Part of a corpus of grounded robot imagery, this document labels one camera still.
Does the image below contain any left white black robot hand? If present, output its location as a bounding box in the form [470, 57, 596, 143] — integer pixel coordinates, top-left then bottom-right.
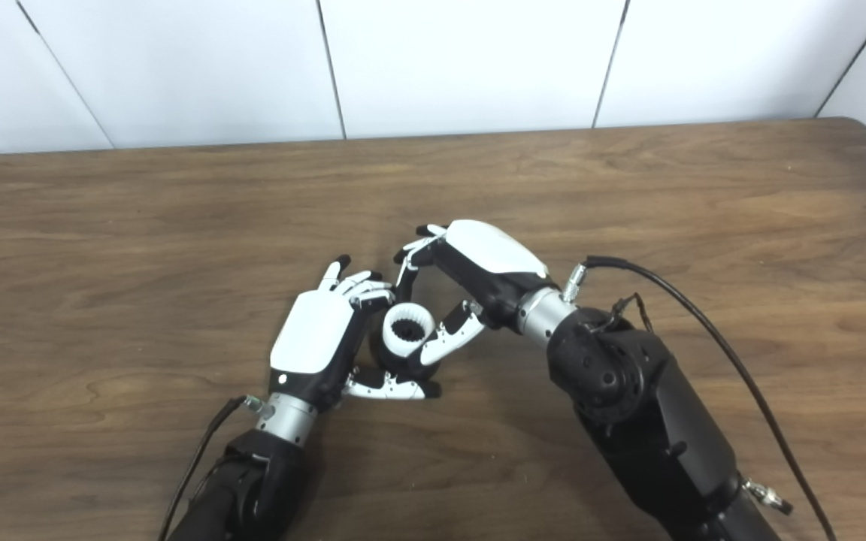
[253, 255, 442, 448]

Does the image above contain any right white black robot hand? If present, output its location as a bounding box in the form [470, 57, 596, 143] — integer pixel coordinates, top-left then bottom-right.
[393, 219, 578, 367]

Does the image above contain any white plastic ring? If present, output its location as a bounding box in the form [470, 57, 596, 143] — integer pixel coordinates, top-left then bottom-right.
[382, 302, 435, 357]

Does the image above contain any round black plastic part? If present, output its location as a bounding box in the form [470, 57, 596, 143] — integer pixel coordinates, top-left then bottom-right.
[369, 301, 449, 384]

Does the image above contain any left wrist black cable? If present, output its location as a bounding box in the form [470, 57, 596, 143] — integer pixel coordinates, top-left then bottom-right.
[156, 396, 274, 541]

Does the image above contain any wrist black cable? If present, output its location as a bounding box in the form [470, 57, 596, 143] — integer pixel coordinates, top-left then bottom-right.
[562, 255, 840, 541]
[156, 396, 274, 541]

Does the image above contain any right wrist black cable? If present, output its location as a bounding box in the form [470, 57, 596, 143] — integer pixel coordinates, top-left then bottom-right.
[562, 255, 840, 541]

